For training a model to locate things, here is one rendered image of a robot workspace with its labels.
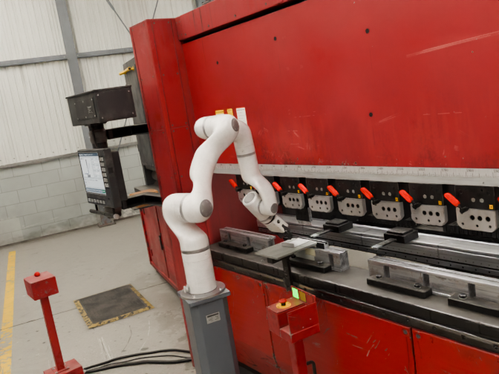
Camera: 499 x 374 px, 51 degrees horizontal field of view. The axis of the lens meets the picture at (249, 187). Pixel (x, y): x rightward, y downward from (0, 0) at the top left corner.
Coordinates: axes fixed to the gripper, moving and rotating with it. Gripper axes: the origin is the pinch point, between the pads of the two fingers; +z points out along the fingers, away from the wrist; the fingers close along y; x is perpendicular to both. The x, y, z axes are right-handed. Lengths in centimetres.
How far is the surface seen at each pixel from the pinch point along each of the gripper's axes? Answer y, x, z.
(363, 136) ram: -50, -33, -33
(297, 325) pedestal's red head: -23.5, 39.9, 9.5
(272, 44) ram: 0, -68, -65
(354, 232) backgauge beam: -15.6, -22.5, 29.3
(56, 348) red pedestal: 172, 98, 20
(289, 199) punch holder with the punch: 3.4, -18.0, -5.0
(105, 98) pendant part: 104, -32, -80
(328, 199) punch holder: -25.1, -16.2, -9.2
